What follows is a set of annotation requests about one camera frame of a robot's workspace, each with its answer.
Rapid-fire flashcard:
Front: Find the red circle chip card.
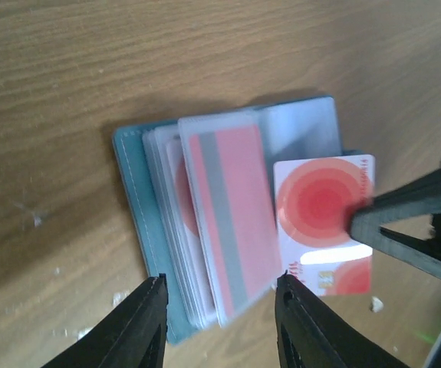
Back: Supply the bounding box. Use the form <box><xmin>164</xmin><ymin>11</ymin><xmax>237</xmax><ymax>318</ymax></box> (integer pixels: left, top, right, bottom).
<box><xmin>273</xmin><ymin>154</ymin><xmax>375</xmax><ymax>297</ymax></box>

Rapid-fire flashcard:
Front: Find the blue leather card holder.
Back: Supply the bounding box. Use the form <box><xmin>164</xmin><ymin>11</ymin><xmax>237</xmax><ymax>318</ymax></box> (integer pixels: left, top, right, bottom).
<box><xmin>112</xmin><ymin>96</ymin><xmax>342</xmax><ymax>344</ymax></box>

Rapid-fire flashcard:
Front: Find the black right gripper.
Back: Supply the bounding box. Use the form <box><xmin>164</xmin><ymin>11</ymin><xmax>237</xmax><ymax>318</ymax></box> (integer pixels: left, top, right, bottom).
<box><xmin>348</xmin><ymin>65</ymin><xmax>441</xmax><ymax>367</ymax></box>

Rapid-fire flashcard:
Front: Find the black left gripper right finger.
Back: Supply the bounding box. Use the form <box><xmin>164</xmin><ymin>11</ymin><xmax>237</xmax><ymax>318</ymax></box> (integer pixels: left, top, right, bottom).
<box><xmin>275</xmin><ymin>273</ymin><xmax>406</xmax><ymax>368</ymax></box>

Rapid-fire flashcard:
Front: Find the red circle April card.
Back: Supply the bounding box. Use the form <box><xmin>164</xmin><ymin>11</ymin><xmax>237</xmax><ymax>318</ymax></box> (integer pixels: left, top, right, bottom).
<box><xmin>165</xmin><ymin>136</ymin><xmax>216</xmax><ymax>315</ymax></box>

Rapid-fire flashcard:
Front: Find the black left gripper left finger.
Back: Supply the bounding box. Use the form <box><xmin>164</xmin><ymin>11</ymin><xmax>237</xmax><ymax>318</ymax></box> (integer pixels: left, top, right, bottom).
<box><xmin>44</xmin><ymin>274</ymin><xmax>168</xmax><ymax>368</ymax></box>

